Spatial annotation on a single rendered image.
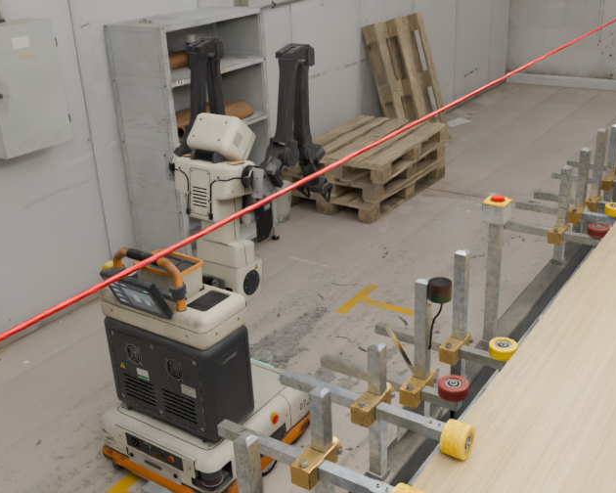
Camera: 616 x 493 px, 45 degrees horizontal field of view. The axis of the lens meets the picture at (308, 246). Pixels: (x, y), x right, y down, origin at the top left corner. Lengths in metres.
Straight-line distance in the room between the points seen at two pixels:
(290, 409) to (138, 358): 0.65
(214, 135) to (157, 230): 1.91
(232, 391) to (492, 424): 1.19
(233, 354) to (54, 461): 1.04
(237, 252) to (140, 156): 1.76
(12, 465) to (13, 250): 1.27
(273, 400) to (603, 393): 1.44
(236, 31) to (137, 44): 0.89
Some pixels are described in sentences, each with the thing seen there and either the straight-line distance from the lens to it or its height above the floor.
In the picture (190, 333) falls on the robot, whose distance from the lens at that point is 2.65.
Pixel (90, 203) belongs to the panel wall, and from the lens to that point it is 4.56.
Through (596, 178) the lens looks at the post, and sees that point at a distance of 3.62.
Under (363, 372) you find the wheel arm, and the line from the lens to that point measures 2.18.
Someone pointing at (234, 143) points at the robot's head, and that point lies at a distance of 2.80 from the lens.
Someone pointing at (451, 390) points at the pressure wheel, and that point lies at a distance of 2.03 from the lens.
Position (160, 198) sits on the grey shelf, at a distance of 4.54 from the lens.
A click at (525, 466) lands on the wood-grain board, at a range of 1.83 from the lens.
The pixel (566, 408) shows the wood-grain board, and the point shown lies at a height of 0.90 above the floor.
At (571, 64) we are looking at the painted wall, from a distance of 9.81.
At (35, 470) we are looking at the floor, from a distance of 3.45.
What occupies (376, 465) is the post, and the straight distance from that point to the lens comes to 2.03.
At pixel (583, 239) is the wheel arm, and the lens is 3.13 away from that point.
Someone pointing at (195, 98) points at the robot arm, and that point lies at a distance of 3.08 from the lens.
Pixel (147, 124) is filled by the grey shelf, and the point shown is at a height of 1.01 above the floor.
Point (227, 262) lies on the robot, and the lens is 2.95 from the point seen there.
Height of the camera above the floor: 2.06
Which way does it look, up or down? 24 degrees down
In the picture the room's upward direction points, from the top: 3 degrees counter-clockwise
